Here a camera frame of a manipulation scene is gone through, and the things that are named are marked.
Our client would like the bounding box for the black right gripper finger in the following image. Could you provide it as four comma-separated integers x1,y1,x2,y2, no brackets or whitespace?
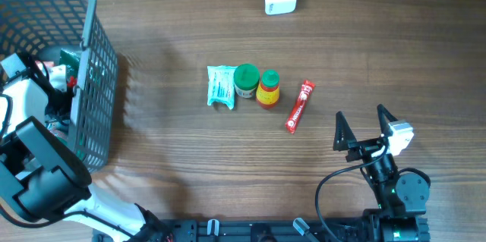
377,104,398,137
333,112,358,151

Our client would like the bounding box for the red stick packet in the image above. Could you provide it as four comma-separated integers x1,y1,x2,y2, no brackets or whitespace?
286,80,315,134

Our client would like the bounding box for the red yellow sauce bottle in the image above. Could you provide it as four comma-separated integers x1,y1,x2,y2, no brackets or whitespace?
256,70,279,109

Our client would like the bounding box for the green lid jar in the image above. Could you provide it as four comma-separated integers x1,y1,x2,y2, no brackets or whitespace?
234,64,260,99

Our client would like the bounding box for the light blue tissue packet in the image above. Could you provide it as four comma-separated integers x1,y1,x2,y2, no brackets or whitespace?
207,65,236,110

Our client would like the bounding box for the green snack bag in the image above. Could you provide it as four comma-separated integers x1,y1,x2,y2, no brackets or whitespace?
59,49,81,78

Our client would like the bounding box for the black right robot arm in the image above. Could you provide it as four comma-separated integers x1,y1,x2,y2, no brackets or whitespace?
333,105,431,242

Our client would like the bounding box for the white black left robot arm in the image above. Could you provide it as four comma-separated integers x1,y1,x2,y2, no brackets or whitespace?
1,53,172,241

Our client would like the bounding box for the grey plastic mesh basket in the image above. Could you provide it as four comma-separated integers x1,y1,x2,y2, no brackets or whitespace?
1,0,118,172

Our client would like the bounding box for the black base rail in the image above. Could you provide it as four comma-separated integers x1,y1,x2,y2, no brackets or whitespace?
92,218,431,242

